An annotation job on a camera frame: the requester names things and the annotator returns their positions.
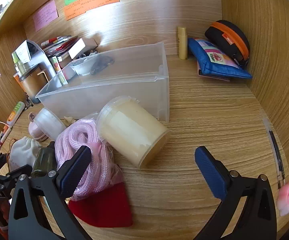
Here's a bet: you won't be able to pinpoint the pink notebook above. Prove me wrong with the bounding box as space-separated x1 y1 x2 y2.
197 60 231 82

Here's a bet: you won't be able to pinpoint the red velvet pouch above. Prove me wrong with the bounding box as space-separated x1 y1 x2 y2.
68 182 133 228

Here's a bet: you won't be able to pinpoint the pink fabric shaver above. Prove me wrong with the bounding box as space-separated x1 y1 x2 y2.
28 107 66 142

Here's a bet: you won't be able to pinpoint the clear ballpoint pen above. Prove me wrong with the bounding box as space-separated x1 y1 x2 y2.
262 116 286 189

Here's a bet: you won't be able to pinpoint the dark key fob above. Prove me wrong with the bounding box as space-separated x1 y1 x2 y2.
91 56 115 75

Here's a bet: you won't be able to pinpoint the yellow sunscreen bottle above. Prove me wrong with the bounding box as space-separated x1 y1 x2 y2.
177 26 188 60

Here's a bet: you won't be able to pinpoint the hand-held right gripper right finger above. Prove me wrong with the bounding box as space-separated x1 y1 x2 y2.
193 145 278 240

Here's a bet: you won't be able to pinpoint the stack of books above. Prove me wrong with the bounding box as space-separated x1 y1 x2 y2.
41 35 80 62

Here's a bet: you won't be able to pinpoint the pink paw toy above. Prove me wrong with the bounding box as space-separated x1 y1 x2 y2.
277 181 289 217

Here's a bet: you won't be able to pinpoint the pink paper note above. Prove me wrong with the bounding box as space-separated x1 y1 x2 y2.
33 0 59 32

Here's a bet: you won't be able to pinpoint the wooden shelf board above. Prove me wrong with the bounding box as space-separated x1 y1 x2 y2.
0 0 75 40

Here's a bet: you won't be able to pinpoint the white paper sheets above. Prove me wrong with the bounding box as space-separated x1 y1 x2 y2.
12 41 32 64

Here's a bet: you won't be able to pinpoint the clear plastic bin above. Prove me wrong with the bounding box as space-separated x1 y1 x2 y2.
35 42 170 123

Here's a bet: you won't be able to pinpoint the black orange zip case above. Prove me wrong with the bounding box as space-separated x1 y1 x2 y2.
204 20 250 67

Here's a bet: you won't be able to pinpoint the cream translucent plastic jar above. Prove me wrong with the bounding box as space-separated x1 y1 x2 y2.
96 95 172 168

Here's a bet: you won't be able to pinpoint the orange paper note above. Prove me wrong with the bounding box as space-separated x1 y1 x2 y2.
64 0 120 21

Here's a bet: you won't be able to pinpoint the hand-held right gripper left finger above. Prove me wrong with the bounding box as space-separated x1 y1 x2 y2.
8 145 93 240

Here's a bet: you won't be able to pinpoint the white cardboard box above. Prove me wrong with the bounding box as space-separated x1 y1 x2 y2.
68 38 86 60

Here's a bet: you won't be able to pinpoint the dark green dropper bottle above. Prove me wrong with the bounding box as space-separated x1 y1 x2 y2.
31 141 58 179

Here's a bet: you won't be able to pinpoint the pink rope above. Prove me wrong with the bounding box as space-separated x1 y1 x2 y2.
54 119 125 202

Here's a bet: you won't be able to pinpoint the white drawstring pouch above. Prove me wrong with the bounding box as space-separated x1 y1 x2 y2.
9 136 42 170

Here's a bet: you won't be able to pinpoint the fruit print box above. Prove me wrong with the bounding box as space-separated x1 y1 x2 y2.
51 56 67 84

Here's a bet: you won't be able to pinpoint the brown mug with lid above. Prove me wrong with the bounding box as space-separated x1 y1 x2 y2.
13 66 50 104

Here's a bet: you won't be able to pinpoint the bundle of pens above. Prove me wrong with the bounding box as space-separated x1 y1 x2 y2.
0 125 12 147

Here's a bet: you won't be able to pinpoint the blue patchwork pencil pouch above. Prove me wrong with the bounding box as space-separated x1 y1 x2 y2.
187 38 253 80

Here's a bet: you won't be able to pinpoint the green orange tube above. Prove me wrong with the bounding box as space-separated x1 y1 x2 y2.
6 101 26 128

